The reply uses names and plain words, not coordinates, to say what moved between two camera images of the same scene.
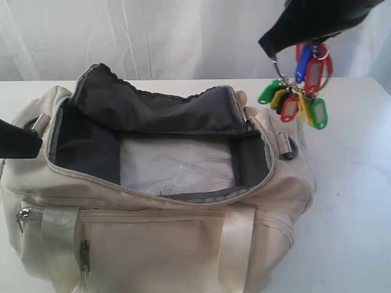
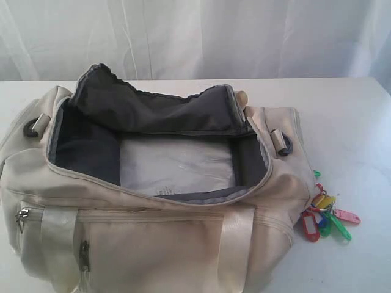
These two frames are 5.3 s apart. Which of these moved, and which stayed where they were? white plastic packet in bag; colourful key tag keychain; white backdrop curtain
Moved: colourful key tag keychain
Stayed: white plastic packet in bag; white backdrop curtain
